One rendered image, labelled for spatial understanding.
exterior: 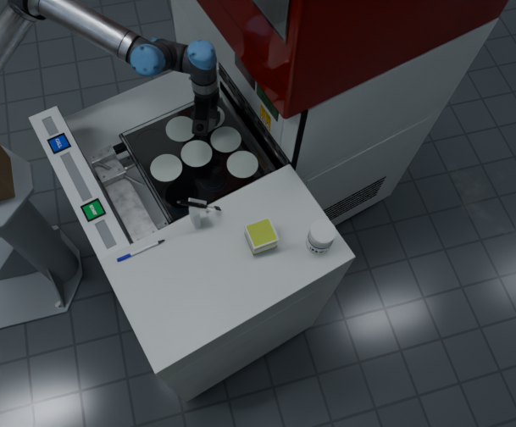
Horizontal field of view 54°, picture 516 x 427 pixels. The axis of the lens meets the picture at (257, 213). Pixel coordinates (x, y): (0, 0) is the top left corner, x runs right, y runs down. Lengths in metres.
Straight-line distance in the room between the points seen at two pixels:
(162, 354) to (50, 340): 1.17
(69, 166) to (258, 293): 0.69
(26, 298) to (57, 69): 1.33
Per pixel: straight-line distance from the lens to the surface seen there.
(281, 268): 1.41
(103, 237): 1.49
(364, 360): 2.39
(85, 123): 1.87
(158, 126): 1.71
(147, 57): 1.30
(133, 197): 1.61
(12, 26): 1.63
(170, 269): 1.41
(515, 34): 3.67
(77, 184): 1.59
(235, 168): 1.61
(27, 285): 2.56
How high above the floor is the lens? 2.29
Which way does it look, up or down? 65 degrees down
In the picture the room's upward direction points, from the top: 6 degrees clockwise
